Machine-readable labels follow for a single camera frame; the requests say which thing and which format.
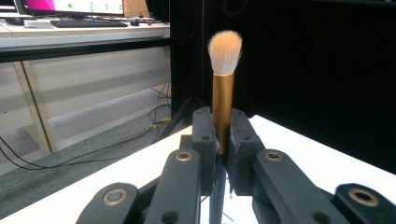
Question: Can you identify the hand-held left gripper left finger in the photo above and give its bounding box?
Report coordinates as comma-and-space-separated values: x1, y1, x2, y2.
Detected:
143, 106, 219, 224

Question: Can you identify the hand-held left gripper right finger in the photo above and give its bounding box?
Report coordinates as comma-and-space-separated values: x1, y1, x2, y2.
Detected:
225, 107, 350, 224

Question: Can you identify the orange-tipped black makeup brush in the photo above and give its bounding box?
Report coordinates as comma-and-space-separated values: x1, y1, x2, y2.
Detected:
207, 30, 244, 224

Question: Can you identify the white table cover board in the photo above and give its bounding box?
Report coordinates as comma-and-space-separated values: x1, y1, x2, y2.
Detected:
0, 115, 396, 224

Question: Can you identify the black curtain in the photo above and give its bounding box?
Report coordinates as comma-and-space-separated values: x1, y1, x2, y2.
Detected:
169, 0, 396, 175

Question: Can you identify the black keyboard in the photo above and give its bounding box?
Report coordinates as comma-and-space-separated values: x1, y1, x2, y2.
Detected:
49, 19, 130, 29

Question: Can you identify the white desk with wooden leg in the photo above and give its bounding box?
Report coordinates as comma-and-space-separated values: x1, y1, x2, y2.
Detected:
0, 18, 172, 154

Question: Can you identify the computer monitor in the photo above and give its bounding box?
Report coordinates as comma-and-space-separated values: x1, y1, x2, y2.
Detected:
18, 0, 125, 17

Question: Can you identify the yellow cable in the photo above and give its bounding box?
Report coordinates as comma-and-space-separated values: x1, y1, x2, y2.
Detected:
150, 116, 173, 129

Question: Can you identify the black floor cable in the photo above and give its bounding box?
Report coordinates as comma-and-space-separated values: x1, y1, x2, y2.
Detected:
0, 83, 173, 172

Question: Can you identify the black horizontal frame bar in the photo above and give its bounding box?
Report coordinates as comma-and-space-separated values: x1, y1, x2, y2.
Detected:
0, 36, 172, 63

